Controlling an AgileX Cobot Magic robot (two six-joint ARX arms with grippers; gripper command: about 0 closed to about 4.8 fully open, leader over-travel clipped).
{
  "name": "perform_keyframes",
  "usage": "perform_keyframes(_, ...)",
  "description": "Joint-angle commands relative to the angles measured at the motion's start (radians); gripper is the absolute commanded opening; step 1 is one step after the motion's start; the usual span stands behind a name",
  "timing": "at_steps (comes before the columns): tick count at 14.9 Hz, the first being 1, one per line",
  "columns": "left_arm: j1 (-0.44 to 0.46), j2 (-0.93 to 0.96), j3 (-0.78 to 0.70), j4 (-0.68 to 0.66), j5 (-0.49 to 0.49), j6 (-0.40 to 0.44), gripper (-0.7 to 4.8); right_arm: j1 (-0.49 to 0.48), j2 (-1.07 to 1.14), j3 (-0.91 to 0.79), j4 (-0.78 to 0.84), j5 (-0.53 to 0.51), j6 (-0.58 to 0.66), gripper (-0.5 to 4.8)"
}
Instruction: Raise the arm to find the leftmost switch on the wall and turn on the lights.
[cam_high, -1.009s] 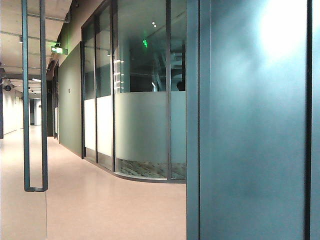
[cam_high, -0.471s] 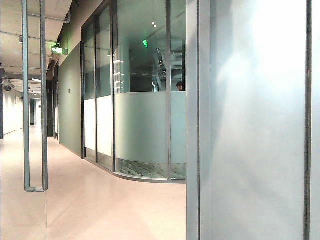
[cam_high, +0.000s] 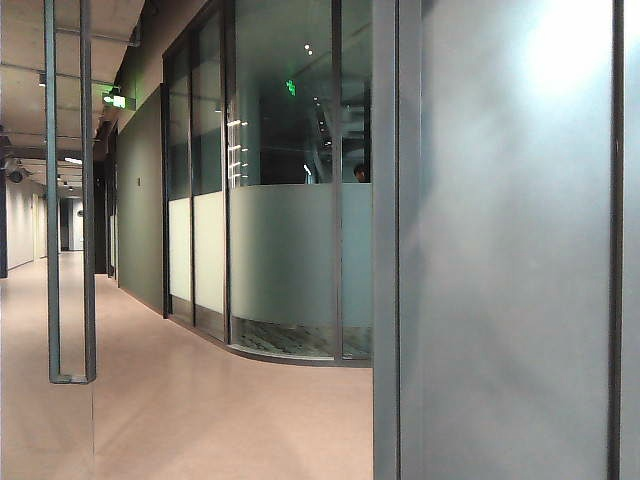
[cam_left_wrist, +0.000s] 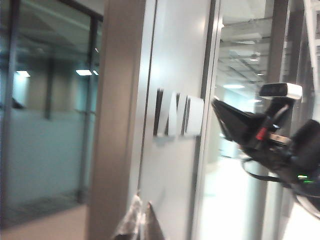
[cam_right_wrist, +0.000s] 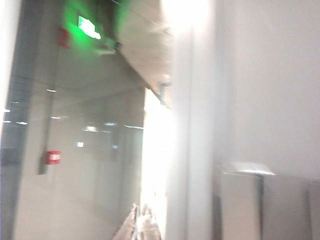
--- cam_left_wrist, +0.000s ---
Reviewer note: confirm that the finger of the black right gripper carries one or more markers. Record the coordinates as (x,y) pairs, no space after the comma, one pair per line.
(237,111)
(235,130)

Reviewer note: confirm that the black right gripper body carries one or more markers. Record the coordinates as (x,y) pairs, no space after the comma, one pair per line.
(271,135)

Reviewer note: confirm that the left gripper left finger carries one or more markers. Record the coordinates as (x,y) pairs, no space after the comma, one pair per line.
(131,220)

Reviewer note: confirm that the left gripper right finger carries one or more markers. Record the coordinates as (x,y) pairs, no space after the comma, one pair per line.
(153,225)

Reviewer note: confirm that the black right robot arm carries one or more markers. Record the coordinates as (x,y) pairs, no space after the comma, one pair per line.
(306,150)

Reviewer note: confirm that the curved glass partition frosted band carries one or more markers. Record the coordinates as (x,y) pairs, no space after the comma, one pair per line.
(45,150)

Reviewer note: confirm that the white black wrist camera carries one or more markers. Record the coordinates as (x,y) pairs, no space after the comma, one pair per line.
(281,90)

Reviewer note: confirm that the white metal frame rail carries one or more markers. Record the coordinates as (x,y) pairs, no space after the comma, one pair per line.
(313,30)

